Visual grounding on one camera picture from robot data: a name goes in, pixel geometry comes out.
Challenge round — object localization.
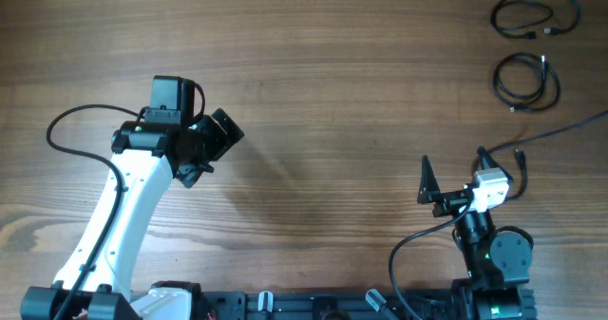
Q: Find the right camera cable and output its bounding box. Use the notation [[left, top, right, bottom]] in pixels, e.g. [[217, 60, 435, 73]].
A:
[[388, 196, 476, 320]]

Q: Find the thin black cable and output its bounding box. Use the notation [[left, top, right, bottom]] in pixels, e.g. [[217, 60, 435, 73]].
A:
[[491, 51, 562, 114]]

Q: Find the left camera cable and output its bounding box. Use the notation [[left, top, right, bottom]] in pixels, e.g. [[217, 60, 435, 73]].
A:
[[46, 104, 143, 320]]

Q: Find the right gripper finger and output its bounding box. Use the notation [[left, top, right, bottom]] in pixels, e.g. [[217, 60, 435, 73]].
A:
[[476, 146, 513, 184], [417, 155, 442, 204]]

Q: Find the camera cable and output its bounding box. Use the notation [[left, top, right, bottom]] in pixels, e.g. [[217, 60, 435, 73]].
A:
[[388, 196, 476, 320], [46, 104, 143, 320]]

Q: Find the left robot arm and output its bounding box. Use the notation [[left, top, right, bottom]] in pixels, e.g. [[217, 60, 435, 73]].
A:
[[20, 76, 244, 319]]

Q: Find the black USB cable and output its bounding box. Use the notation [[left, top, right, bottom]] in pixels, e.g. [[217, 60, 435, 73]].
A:
[[469, 109, 608, 201]]

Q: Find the black mounting rail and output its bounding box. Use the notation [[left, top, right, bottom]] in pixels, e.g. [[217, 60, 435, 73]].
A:
[[127, 289, 538, 320]]

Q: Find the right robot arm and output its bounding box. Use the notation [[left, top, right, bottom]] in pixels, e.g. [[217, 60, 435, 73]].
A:
[[417, 147, 538, 320]]

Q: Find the thick black cable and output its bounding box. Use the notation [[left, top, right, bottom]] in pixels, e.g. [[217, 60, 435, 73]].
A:
[[489, 0, 582, 40]]

